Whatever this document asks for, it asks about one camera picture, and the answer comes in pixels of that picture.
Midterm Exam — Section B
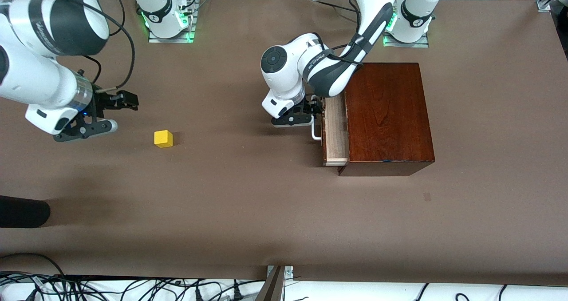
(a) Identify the wooden drawer with white handle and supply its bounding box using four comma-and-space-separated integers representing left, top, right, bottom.
311, 95, 350, 166

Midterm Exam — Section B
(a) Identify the yellow block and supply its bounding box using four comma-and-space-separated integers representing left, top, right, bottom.
154, 130, 174, 148

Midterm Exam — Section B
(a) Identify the dark brown wooden cabinet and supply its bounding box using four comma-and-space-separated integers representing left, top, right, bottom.
338, 63, 435, 176

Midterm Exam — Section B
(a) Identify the brown table mat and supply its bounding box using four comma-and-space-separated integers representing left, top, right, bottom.
0, 0, 568, 286

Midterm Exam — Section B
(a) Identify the black rounded object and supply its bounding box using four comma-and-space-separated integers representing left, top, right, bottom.
0, 195, 51, 228

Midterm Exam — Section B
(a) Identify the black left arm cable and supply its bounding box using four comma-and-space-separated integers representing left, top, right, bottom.
311, 32, 369, 66

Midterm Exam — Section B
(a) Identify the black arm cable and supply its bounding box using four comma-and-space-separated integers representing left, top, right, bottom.
311, 32, 369, 66
109, 0, 127, 37

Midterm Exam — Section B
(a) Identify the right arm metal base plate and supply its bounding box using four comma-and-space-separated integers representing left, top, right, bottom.
149, 15, 196, 43

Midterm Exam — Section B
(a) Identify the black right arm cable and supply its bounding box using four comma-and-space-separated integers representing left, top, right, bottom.
109, 0, 127, 37

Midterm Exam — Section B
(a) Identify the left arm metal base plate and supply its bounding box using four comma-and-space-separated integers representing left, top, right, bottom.
383, 31, 430, 48

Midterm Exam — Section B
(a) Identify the black looping cable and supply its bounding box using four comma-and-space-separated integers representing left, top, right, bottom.
0, 252, 67, 277

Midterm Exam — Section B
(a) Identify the grey metal post with bracket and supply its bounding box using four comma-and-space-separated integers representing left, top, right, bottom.
255, 265, 293, 301

